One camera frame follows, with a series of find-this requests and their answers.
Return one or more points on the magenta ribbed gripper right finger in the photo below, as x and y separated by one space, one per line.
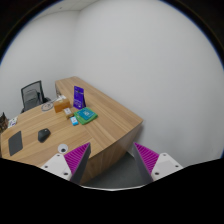
153 166

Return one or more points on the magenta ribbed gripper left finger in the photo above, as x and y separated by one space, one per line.
69 166

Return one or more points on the black computer mouse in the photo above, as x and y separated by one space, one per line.
43 135

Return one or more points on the dark grey mouse pad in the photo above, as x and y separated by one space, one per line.
15 143

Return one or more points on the small blue white box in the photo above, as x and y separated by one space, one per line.
74 121

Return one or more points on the small tan box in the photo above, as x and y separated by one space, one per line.
68 113

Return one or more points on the green booklet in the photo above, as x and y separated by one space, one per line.
85 115

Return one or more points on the purple standing sign card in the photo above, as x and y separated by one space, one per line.
79 100

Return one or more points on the printed colourful paper sheet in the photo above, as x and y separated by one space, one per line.
12 122

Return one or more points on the brown cardboard box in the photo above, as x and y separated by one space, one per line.
3 122

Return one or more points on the black mesh office chair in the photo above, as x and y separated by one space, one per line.
33 96

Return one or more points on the white desk cable grommet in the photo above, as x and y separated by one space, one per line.
62 148

